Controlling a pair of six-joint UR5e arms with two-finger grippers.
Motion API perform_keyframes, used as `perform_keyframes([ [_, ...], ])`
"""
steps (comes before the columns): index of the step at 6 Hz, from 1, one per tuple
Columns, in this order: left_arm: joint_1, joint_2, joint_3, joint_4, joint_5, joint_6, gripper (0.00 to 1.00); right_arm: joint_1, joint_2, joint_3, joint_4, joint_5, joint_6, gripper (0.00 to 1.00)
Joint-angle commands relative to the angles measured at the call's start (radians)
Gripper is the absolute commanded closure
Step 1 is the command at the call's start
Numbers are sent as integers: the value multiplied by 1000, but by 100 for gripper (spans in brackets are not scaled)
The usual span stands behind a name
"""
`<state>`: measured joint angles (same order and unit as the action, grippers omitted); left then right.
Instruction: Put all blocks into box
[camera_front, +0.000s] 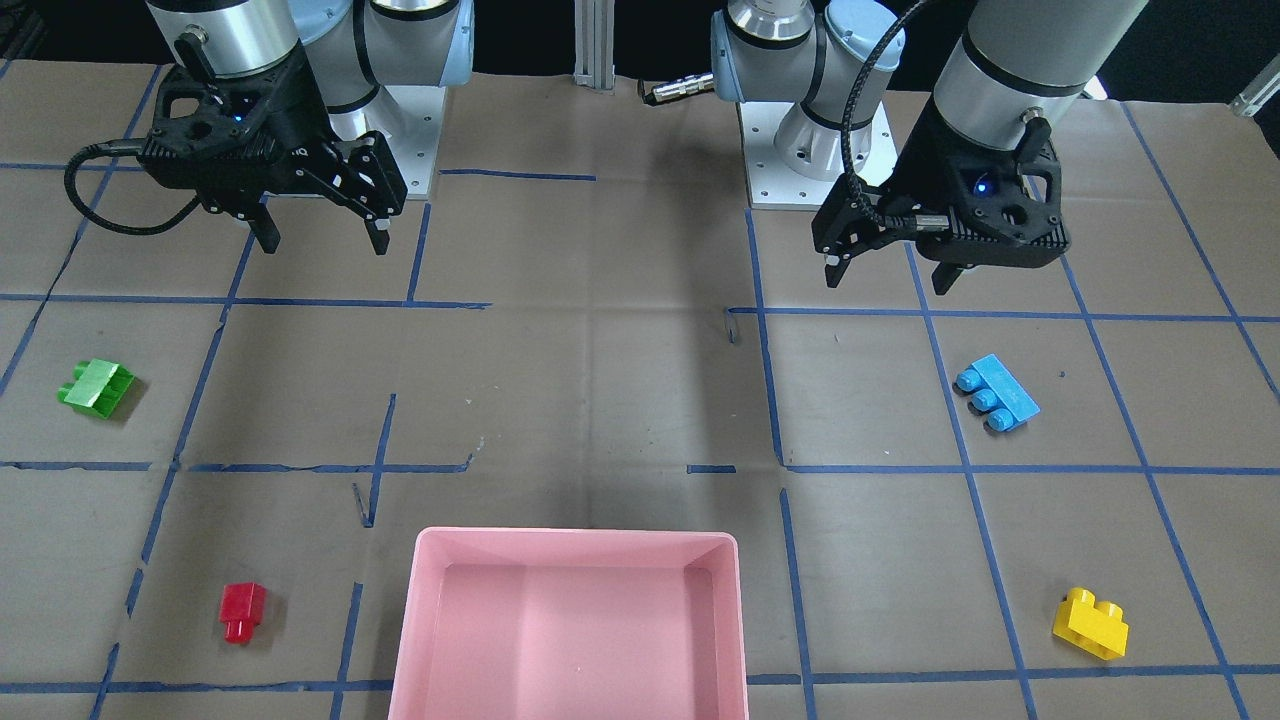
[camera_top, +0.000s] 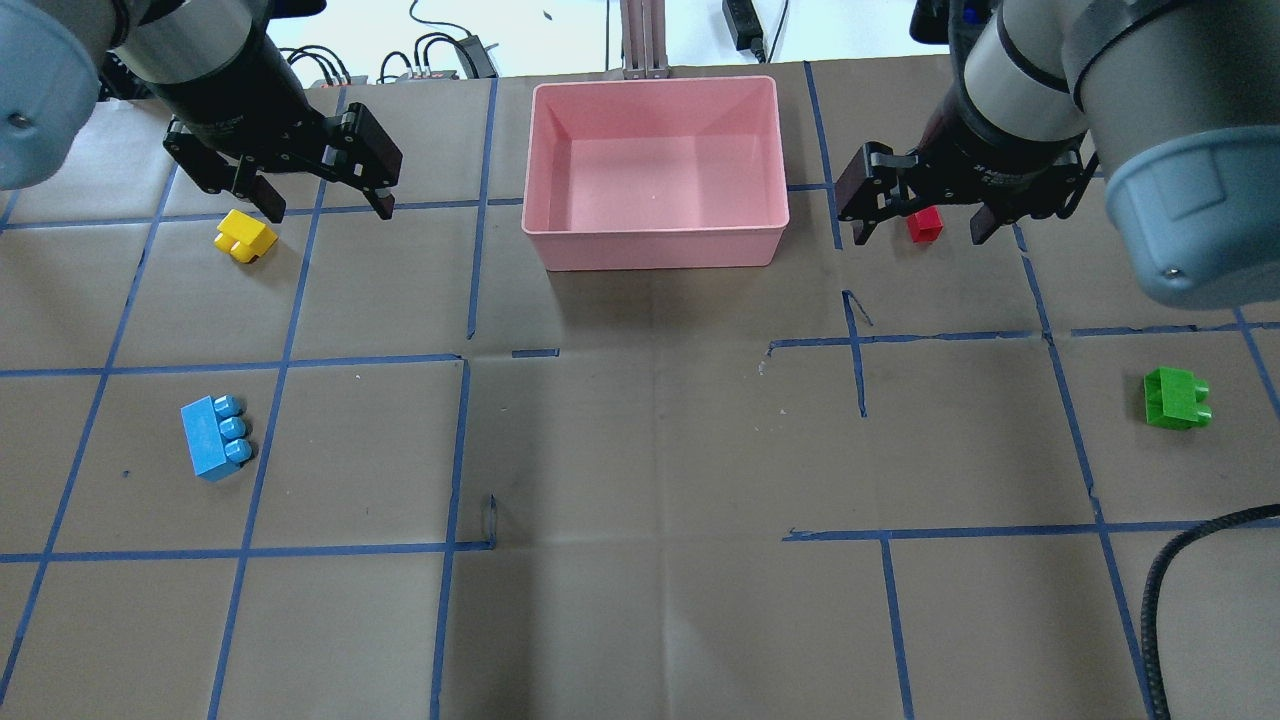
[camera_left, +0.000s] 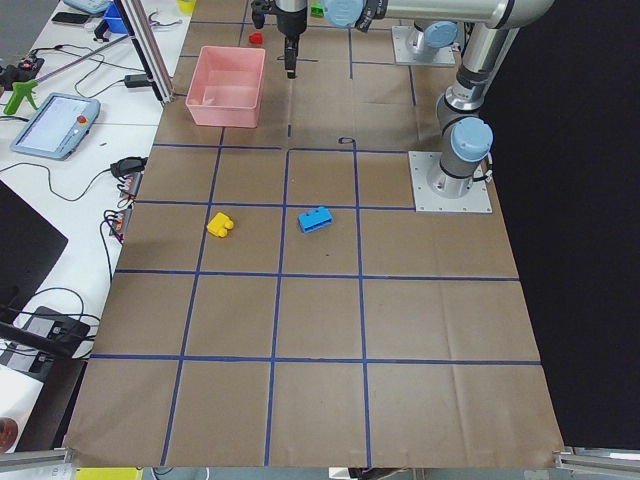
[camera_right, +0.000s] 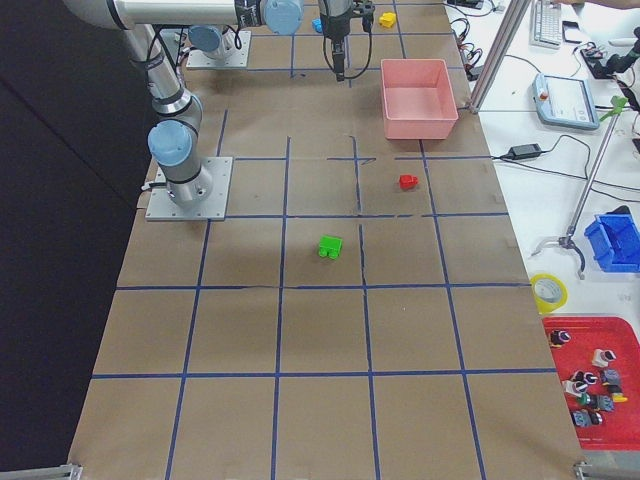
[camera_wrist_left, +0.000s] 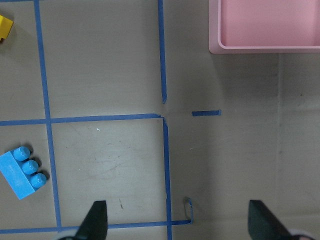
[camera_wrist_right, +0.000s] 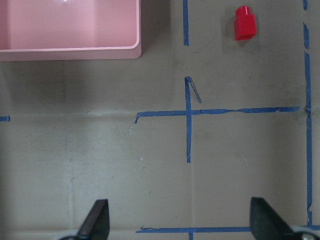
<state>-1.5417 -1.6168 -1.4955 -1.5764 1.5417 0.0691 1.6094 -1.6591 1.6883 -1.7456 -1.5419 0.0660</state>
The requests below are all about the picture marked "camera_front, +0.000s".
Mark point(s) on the yellow toy block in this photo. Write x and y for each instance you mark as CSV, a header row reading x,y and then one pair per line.
x,y
1094,626

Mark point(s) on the metal cable connector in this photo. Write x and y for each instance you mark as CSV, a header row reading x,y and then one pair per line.
x,y
665,93

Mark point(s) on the green toy block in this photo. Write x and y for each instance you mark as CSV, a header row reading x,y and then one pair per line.
x,y
97,388

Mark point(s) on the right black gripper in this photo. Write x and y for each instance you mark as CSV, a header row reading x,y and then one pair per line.
x,y
297,112

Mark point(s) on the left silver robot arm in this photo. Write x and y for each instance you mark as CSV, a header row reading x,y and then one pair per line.
x,y
1011,60

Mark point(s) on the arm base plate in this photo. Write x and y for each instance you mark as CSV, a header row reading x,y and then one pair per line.
x,y
411,117
792,161

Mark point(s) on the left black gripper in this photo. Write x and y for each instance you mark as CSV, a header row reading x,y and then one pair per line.
x,y
929,158

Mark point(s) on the pink plastic box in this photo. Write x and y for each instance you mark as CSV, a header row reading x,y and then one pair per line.
x,y
542,623

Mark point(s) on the aluminium frame post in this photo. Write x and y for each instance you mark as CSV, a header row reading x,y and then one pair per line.
x,y
593,42

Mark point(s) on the red toy block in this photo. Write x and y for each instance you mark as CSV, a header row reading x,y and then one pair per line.
x,y
241,610

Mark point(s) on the blue toy block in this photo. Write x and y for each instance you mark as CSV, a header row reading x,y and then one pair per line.
x,y
996,394

